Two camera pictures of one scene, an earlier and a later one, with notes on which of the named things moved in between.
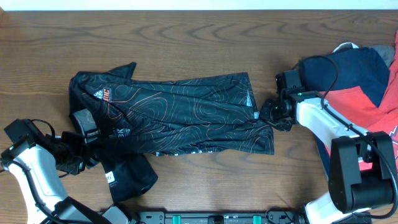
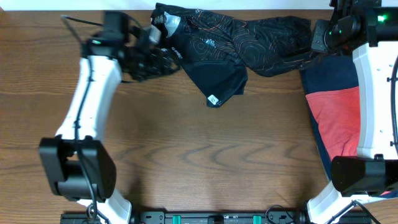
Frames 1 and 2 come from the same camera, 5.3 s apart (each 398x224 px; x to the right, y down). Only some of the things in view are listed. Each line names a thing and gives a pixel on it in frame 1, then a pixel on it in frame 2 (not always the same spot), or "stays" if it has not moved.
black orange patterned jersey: x=129 y=121 -> x=216 y=51
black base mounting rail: x=272 y=217 stays
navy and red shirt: x=350 y=83 stays
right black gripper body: x=273 y=114 -> x=328 y=38
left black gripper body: x=71 y=152 -> x=143 y=68
